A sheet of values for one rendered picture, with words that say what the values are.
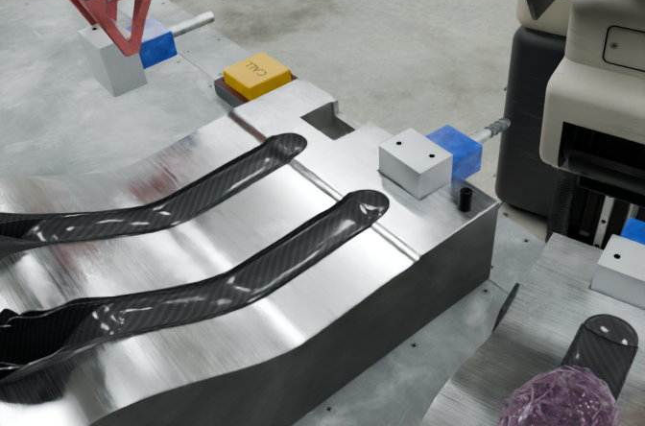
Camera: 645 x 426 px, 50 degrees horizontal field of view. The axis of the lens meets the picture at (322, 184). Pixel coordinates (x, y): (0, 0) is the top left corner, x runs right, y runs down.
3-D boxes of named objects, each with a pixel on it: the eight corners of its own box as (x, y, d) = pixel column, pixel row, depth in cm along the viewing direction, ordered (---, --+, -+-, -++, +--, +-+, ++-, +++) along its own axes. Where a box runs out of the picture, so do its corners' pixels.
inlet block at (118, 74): (204, 31, 75) (194, -15, 71) (228, 47, 72) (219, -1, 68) (93, 79, 70) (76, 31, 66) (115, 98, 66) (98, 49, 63)
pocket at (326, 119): (338, 129, 69) (336, 98, 67) (373, 153, 66) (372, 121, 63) (302, 148, 67) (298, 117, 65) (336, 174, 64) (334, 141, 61)
